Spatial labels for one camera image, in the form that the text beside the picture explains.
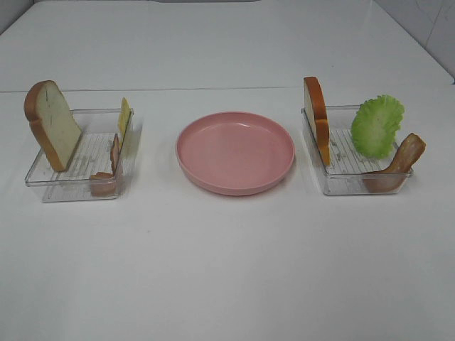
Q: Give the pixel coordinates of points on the bread slice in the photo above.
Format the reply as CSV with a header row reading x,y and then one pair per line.
x,y
52,123
315,108

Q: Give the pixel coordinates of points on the bacon strip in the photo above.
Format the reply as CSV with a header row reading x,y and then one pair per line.
x,y
401,160
102,183

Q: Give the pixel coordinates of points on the green lettuce leaf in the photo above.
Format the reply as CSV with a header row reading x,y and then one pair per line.
x,y
375,125

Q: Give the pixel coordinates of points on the pink round plate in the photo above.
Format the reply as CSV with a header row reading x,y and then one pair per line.
x,y
235,153

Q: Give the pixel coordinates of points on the yellow cheese slice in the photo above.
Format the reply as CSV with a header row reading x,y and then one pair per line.
x,y
123,119

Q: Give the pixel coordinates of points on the right clear plastic tray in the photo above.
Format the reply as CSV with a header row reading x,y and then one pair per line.
x,y
349,173

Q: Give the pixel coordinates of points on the clear plastic tray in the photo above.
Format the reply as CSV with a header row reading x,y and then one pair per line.
x,y
92,155
349,173

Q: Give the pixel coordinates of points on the left clear plastic tray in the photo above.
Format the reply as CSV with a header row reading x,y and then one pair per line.
x,y
92,155

